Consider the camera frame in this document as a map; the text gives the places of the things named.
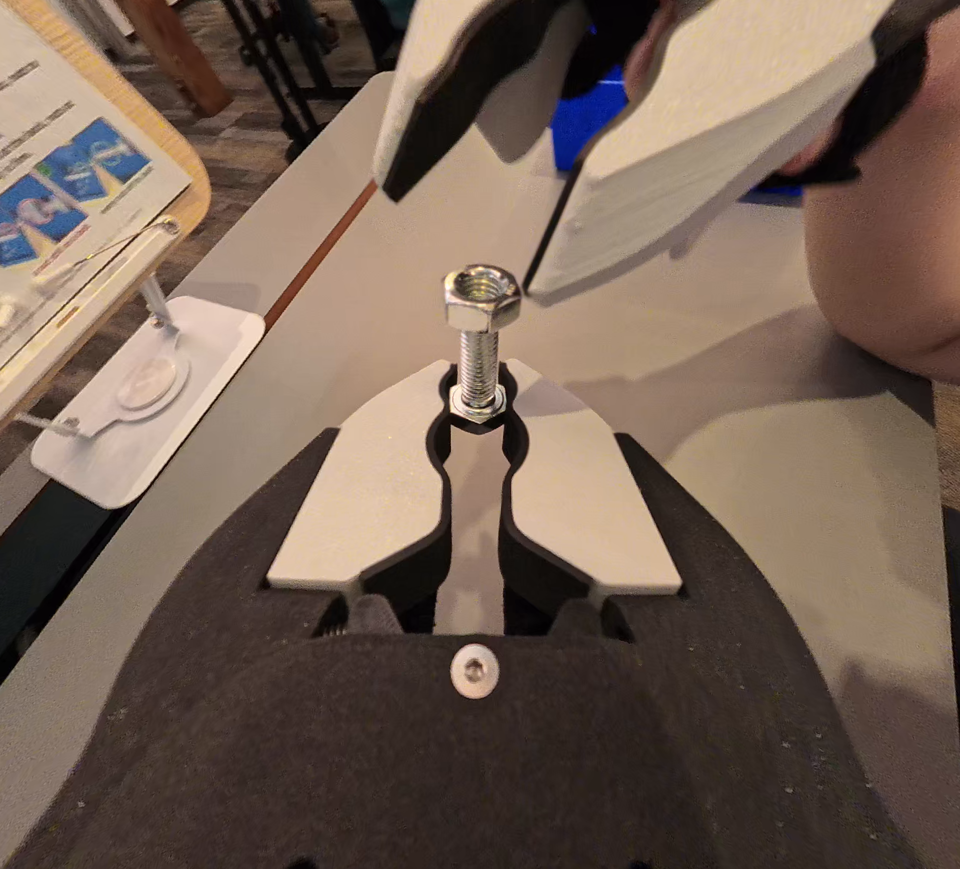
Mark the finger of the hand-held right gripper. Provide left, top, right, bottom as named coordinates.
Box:
left=522, top=0, right=957, bottom=308
left=372, top=0, right=669, bottom=204

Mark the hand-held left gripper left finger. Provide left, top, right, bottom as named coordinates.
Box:
left=265, top=359, right=456, bottom=596

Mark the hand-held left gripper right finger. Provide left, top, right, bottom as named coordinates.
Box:
left=499, top=359, right=685, bottom=598

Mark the steel hex bolt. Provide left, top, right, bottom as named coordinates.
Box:
left=448, top=325, right=513, bottom=429

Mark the blue plastic bin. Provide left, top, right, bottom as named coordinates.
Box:
left=551, top=62, right=805, bottom=206

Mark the steel hex nut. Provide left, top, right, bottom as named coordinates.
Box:
left=442, top=261, right=524, bottom=332

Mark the person's right forearm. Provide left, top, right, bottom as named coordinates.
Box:
left=801, top=14, right=960, bottom=384

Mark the person's right hand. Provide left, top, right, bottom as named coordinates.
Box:
left=624, top=6, right=680, bottom=107

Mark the black office chair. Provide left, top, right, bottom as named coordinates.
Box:
left=315, top=0, right=406, bottom=71

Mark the black metal stand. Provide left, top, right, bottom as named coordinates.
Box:
left=168, top=0, right=339, bottom=143

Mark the white stand base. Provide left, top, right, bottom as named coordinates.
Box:
left=30, top=272, right=267, bottom=510

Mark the white page holder bar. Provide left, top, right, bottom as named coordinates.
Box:
left=0, top=215, right=183, bottom=360

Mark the printed instruction sheet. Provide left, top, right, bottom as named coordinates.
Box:
left=0, top=0, right=192, bottom=375

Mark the brown wooden post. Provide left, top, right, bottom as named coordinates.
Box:
left=48, top=0, right=234, bottom=120

